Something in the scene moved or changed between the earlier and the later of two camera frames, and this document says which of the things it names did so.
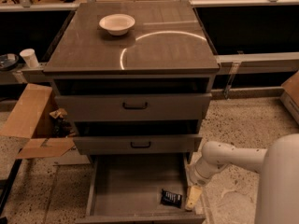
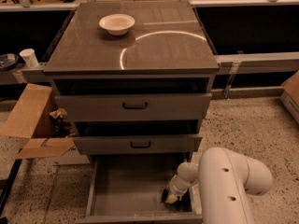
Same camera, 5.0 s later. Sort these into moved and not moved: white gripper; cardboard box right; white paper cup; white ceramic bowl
Moved: white gripper
Not moved: white ceramic bowl; cardboard box right; white paper cup
